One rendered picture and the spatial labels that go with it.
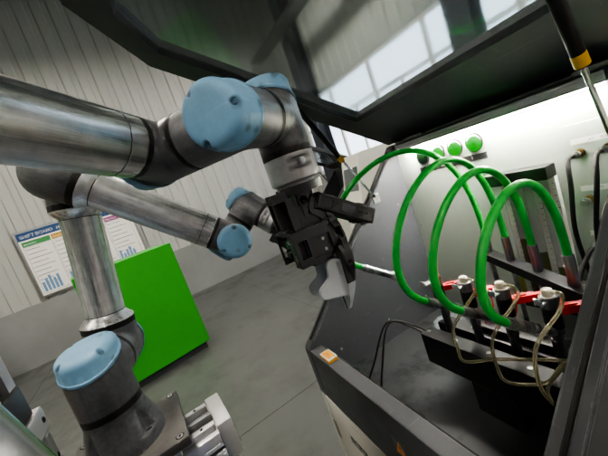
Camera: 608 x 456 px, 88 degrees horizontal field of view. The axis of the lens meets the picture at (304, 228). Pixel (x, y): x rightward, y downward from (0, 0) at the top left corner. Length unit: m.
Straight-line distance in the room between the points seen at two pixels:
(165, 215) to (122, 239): 6.24
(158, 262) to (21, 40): 5.36
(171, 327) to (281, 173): 3.53
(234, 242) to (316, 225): 0.28
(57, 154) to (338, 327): 0.87
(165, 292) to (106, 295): 2.96
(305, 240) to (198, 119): 0.21
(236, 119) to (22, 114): 0.17
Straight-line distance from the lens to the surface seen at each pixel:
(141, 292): 3.78
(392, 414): 0.73
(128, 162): 0.40
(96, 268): 0.88
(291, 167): 0.44
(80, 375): 0.77
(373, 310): 1.11
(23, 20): 8.19
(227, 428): 0.85
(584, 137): 0.86
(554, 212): 0.68
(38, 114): 0.36
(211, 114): 0.35
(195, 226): 0.71
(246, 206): 0.84
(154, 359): 3.93
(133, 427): 0.81
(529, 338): 0.79
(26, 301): 7.26
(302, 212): 0.46
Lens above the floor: 1.43
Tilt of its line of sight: 8 degrees down
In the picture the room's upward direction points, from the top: 20 degrees counter-clockwise
